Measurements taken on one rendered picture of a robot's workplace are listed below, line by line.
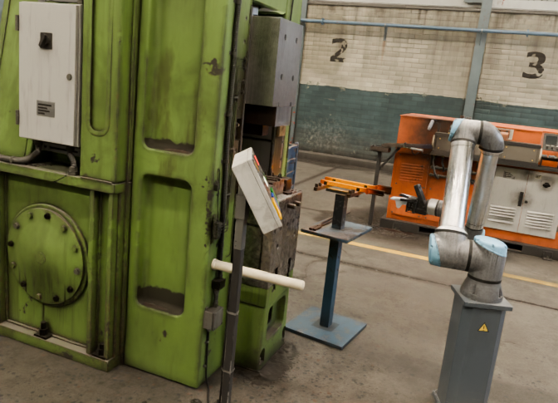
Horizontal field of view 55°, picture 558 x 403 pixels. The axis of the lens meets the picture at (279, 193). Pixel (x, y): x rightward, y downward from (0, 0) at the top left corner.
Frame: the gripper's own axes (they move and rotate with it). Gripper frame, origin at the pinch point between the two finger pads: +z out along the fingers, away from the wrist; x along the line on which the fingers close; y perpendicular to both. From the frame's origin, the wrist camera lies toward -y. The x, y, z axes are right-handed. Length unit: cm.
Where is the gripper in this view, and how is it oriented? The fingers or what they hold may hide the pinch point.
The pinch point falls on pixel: (394, 195)
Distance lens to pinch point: 307.3
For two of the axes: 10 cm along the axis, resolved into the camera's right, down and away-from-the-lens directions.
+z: -8.5, -1.9, 5.0
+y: -1.0, 9.7, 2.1
